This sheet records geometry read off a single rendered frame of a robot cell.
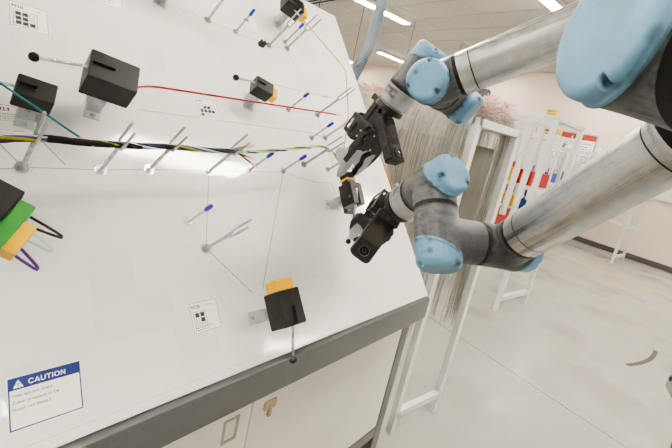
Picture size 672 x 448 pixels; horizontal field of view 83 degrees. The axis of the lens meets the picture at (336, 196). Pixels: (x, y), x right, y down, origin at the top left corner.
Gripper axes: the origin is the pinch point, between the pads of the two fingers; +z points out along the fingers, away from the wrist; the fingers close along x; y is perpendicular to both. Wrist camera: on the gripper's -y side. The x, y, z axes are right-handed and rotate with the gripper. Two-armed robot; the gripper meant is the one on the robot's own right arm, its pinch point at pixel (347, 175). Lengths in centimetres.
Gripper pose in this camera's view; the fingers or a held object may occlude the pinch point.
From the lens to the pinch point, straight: 95.7
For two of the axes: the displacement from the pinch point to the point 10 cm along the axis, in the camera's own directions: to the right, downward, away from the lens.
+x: -6.9, -1.1, -7.2
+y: -4.7, -6.8, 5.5
